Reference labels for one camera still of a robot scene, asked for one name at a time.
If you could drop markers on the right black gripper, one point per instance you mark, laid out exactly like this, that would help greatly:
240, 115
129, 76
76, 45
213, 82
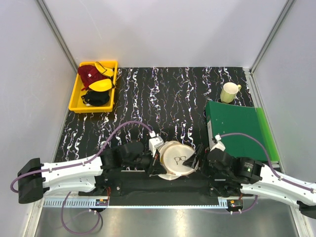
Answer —
200, 151

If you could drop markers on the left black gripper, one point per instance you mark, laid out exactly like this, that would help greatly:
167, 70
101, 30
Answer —
157, 168

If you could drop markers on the white mesh laundry bag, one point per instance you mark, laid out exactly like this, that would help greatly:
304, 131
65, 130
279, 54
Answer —
172, 156

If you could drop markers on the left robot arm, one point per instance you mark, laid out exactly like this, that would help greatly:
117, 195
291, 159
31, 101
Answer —
86, 176

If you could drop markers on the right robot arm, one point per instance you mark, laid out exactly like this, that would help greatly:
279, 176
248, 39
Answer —
231, 177

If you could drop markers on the black bra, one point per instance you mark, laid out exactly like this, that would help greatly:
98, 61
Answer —
95, 98

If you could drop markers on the bright yellow bra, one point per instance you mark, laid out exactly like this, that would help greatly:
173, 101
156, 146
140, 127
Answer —
103, 84

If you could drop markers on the dark red bra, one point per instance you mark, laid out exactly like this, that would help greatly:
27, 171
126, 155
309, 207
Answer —
89, 74

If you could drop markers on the pale green mug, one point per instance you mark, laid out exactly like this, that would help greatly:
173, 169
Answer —
229, 92

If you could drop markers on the yellow plastic bin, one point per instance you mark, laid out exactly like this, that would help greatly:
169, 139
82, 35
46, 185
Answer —
76, 105

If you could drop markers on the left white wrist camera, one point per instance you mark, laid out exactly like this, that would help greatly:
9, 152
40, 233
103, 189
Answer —
155, 142

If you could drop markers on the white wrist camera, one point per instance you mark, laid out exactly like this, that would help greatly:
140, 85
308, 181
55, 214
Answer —
216, 143
155, 142

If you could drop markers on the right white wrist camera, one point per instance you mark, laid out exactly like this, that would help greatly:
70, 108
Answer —
216, 143

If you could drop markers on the green ring binder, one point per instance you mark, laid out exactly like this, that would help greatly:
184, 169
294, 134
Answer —
225, 118

